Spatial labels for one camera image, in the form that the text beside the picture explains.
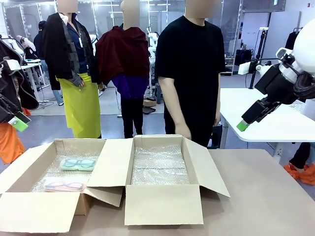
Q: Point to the person's right hand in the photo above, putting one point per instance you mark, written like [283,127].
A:
[183,130]

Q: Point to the cardboard shipping box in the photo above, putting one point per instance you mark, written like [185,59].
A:
[162,204]
[37,211]

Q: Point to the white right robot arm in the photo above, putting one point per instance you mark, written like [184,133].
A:
[306,44]

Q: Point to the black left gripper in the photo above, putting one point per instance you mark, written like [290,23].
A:
[8,108]

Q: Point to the black jacket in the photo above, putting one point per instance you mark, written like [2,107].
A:
[55,49]

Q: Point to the mannequin with maroon shawl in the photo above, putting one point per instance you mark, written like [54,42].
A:
[128,61]

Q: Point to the black tripod stand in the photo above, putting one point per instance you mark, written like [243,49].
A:
[261,44]

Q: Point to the metal clothes rack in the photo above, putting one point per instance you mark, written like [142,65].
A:
[297,29]

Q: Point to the black bags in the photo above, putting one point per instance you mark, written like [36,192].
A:
[243,56]

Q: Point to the pink glasses case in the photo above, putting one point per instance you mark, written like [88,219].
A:
[65,185]

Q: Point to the person in black t-shirt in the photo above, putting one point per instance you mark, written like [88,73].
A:
[189,54]

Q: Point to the white background desk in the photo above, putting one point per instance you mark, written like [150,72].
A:
[32,64]

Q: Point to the purple top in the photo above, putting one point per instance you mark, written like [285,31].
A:
[130,86]

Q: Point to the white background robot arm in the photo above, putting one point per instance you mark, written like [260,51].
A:
[29,45]
[153,39]
[93,39]

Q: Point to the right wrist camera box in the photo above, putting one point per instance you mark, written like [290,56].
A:
[244,68]

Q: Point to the person's right forearm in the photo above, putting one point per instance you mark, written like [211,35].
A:
[169,98]

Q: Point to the flat black tray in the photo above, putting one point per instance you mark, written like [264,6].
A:
[148,110]

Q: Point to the leg in black trousers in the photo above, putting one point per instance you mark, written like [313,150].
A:
[301,155]

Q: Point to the mannequin with yellow apron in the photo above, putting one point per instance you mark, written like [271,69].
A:
[73,73]

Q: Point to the orange trousers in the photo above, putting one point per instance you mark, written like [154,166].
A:
[8,145]

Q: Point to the bubble wrap sheet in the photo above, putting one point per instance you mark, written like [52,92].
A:
[160,167]
[53,174]

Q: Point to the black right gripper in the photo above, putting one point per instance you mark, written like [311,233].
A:
[275,84]

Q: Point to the orange cloth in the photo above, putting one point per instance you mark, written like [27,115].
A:
[302,175]

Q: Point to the person's left hand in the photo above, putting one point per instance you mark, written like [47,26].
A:
[217,122]

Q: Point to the hanging black coat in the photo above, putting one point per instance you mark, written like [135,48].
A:
[290,40]

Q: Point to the black trousers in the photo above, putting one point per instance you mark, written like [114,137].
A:
[131,118]

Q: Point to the mint green glasses case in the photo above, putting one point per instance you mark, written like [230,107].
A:
[76,164]

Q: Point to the small cardboard box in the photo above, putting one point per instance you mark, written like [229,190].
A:
[149,102]

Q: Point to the dark brown jacket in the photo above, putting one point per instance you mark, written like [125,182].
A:
[27,93]

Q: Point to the navy blue shirt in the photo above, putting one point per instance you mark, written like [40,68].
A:
[82,56]

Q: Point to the black stool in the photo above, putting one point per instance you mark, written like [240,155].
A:
[216,137]

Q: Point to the grey stool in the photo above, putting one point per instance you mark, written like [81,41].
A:
[158,93]

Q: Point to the white shoe shelf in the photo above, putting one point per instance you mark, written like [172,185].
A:
[229,66]

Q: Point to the maroon shawl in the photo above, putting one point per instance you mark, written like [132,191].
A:
[123,54]

